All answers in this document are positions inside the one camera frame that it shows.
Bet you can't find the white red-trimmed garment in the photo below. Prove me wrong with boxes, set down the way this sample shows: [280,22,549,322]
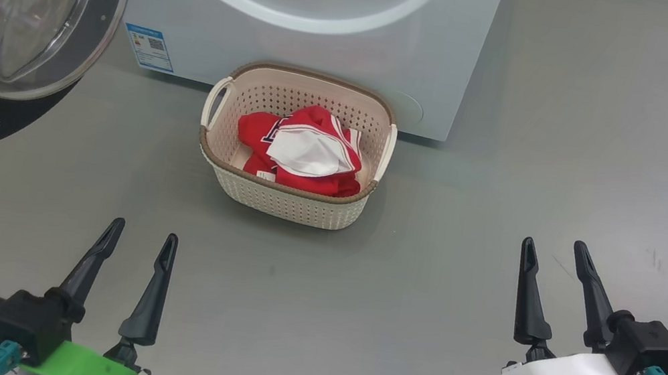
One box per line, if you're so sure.
[262,116,367,187]

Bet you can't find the cream perforated laundry basket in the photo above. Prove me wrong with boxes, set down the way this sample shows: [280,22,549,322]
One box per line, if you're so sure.
[187,53,406,238]

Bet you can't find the blue energy label sticker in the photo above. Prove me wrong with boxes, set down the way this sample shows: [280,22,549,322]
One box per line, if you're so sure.
[118,22,181,74]

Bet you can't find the white washing machine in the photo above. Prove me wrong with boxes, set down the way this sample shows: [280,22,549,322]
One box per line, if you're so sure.
[107,0,507,148]

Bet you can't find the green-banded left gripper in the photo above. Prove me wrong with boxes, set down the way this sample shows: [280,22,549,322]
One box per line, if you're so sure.
[18,205,182,375]

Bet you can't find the red garment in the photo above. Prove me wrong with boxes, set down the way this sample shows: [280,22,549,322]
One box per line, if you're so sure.
[229,93,374,202]

